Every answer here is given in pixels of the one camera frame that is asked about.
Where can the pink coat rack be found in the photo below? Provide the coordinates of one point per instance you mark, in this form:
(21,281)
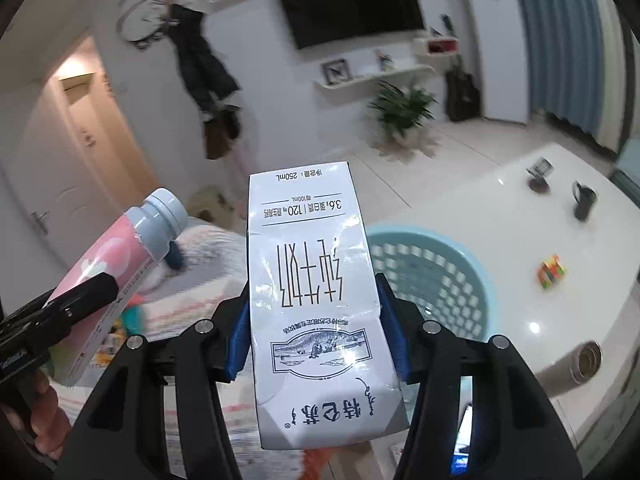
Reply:
(241,152)

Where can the beige curtain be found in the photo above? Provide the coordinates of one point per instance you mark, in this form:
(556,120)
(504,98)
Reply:
(615,70)

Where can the panda wall clock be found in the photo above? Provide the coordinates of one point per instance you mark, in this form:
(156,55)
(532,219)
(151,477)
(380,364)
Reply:
(145,20)

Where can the person's left hand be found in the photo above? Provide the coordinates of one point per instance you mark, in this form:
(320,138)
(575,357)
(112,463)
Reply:
(50,420)

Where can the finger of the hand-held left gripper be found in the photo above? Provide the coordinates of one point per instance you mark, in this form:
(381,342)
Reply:
(85,297)

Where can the black coat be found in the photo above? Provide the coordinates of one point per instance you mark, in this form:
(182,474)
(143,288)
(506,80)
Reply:
(200,60)

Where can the black cup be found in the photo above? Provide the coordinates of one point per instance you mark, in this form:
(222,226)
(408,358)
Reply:
(584,202)

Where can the white door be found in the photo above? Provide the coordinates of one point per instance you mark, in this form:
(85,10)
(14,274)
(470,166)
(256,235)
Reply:
(75,170)

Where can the black smartphone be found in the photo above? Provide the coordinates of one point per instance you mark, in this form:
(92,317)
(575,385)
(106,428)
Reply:
(462,440)

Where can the colourful puzzle cube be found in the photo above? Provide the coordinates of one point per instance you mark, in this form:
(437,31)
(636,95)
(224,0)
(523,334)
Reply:
(551,271)

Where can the black wall television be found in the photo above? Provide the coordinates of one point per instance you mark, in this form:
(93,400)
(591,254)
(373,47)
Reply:
(350,0)

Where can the brown handbag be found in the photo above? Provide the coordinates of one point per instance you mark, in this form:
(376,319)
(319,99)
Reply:
(220,140)

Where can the white cubby shelf red inside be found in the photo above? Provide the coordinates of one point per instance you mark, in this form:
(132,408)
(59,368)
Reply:
(435,46)

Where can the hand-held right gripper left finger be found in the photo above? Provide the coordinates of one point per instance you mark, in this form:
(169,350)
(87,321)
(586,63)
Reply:
(237,340)

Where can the dark teal object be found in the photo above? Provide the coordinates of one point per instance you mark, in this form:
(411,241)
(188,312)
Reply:
(174,256)

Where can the green potted plant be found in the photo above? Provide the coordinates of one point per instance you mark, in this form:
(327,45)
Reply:
(400,105)

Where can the black phone stand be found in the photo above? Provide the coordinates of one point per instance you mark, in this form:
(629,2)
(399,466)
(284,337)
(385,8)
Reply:
(540,167)

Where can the curved white wall shelf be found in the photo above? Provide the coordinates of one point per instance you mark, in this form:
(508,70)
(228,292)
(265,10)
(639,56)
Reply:
(370,77)

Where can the pink yogurt bottle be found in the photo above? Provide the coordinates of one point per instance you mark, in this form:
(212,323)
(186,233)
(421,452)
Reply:
(100,260)

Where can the grey blue ottoman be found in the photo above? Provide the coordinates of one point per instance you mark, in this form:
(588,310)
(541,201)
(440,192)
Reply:
(627,172)

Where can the light blue plastic basket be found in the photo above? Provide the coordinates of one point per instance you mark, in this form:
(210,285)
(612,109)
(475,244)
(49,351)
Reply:
(440,280)

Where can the steel vacuum flask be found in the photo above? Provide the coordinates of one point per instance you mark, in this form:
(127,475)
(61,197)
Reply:
(585,360)

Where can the framed butterfly picture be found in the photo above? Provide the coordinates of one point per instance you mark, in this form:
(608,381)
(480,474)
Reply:
(336,71)

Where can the black guitar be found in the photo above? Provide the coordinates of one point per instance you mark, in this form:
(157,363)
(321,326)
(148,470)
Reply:
(462,95)

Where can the white milk carton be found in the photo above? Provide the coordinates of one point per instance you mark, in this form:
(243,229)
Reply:
(310,270)

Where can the striped knitted blanket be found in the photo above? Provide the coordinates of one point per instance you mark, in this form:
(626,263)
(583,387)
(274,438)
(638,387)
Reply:
(210,270)

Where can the blue curtain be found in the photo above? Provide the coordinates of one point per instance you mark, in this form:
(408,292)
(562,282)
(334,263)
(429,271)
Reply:
(565,35)

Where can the orange sofa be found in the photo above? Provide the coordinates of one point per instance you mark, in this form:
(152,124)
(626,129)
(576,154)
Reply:
(320,467)

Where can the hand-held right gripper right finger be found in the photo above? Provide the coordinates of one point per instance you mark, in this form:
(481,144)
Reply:
(397,340)

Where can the white standing air conditioner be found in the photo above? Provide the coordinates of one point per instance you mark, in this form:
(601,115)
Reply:
(500,60)

